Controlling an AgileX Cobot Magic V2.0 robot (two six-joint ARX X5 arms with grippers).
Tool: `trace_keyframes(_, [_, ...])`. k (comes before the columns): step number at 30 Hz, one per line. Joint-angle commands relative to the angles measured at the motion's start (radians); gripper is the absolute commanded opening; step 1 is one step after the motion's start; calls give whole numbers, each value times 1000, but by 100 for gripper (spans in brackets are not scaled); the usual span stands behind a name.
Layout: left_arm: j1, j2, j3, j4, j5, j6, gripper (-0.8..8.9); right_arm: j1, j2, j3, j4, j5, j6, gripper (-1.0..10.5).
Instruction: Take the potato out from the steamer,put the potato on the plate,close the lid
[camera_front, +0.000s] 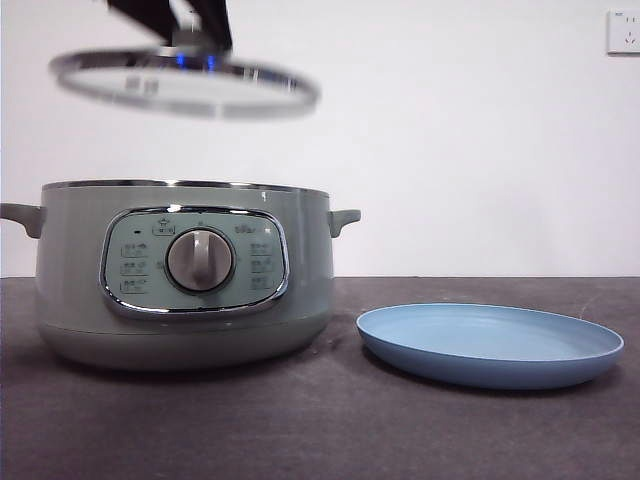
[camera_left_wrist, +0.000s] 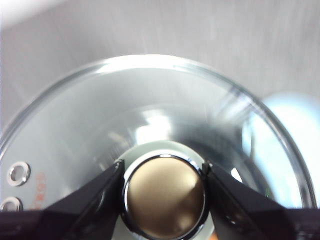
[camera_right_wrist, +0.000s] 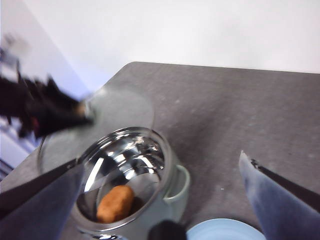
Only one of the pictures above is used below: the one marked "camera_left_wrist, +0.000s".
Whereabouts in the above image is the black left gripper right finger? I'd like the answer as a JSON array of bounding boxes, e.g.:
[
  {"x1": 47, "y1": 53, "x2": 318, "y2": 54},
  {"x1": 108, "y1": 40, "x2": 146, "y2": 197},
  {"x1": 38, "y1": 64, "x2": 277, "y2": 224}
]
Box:
[{"x1": 201, "y1": 162, "x2": 320, "y2": 240}]

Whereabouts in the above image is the glass lid with green knob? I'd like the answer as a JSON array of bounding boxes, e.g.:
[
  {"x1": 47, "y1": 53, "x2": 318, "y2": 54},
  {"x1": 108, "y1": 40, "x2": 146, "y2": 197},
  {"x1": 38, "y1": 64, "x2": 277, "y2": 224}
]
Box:
[{"x1": 0, "y1": 53, "x2": 315, "y2": 240}]

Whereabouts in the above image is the blue round plate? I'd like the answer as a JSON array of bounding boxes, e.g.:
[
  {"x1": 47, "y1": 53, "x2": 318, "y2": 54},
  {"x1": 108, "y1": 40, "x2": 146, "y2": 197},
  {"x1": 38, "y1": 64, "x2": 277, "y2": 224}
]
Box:
[{"x1": 241, "y1": 91, "x2": 320, "y2": 209}]

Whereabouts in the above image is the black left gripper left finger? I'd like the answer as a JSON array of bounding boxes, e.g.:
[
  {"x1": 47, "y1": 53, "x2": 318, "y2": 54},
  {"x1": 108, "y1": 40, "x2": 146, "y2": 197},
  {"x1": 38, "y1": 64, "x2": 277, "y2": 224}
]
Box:
[{"x1": 0, "y1": 159, "x2": 126, "y2": 240}]

